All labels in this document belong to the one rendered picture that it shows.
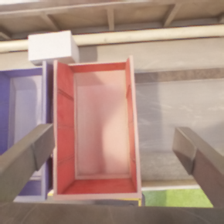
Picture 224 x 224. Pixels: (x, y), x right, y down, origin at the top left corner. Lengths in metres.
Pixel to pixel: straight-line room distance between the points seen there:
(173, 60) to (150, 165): 0.34
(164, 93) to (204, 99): 0.12
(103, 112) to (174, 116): 0.22
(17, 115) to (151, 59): 0.48
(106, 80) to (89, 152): 0.23
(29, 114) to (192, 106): 0.52
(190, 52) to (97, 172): 0.49
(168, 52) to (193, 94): 0.16
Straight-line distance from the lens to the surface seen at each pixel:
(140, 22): 0.59
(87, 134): 0.51
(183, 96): 0.56
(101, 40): 0.57
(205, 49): 0.64
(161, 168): 0.53
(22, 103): 0.61
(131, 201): 0.98
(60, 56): 0.48
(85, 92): 0.53
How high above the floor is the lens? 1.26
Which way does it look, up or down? 82 degrees down
